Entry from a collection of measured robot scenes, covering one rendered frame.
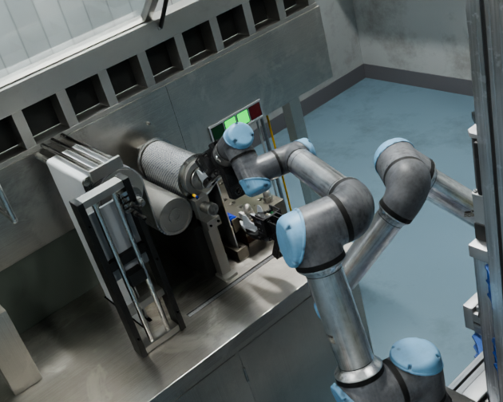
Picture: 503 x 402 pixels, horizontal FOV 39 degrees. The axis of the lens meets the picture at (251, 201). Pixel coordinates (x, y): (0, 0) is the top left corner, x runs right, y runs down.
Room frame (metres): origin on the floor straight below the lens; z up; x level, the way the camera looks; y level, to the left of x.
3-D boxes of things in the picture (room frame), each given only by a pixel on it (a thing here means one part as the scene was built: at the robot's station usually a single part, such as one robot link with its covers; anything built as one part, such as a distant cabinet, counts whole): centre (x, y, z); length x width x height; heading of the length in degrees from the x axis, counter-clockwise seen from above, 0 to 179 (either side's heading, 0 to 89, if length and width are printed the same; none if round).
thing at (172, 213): (2.00, 0.30, 1.18); 0.26 x 0.12 x 0.12; 31
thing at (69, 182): (1.92, 0.50, 1.17); 0.34 x 0.05 x 0.54; 31
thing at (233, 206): (2.19, 0.07, 1.00); 0.40 x 0.16 x 0.06; 31
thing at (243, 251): (2.10, 0.15, 0.92); 0.28 x 0.04 x 0.04; 31
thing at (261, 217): (1.77, -0.05, 1.12); 0.12 x 0.08 x 0.09; 32
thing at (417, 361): (1.20, -0.26, 0.98); 0.13 x 0.12 x 0.14; 104
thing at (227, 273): (1.91, 0.14, 1.05); 0.06 x 0.05 x 0.31; 31
